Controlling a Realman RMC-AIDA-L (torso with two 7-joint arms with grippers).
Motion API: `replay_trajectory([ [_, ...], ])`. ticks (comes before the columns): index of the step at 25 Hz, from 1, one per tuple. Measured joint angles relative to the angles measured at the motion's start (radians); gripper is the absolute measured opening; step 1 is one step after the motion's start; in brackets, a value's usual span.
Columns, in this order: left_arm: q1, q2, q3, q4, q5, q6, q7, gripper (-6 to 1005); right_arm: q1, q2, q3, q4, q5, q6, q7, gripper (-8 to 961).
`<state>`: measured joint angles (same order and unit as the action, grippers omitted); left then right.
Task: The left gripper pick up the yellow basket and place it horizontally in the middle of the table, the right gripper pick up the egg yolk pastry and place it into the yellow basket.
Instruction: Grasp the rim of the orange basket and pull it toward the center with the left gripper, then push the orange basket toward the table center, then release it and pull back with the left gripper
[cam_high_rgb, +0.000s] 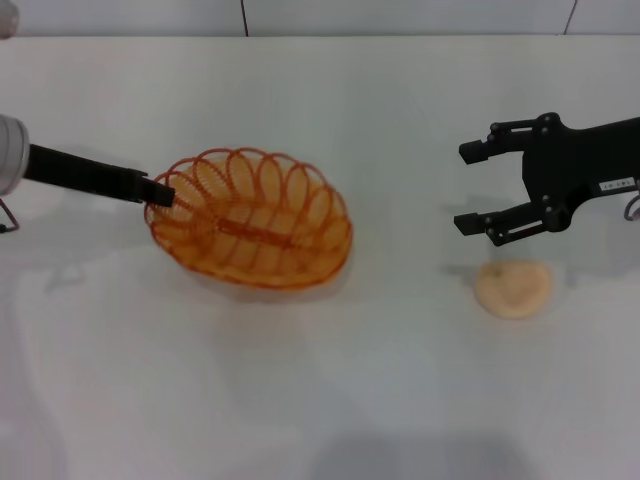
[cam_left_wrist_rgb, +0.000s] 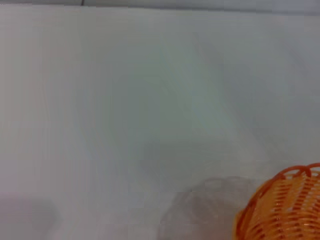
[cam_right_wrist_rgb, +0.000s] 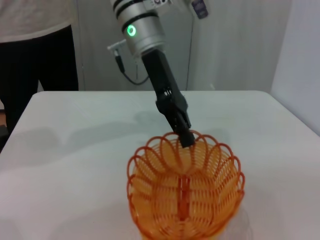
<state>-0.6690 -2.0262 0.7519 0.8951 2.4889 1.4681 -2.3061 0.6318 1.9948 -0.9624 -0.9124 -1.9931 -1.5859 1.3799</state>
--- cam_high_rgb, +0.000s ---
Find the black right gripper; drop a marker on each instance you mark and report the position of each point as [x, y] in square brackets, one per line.
[570, 160]

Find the orange woven plastic basket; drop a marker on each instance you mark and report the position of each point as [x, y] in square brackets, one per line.
[260, 235]

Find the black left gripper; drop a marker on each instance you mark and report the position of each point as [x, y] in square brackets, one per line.
[80, 172]

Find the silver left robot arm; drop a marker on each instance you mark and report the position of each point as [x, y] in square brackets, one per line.
[10, 150]

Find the round beige bread bun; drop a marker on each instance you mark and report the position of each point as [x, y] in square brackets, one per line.
[512, 290]

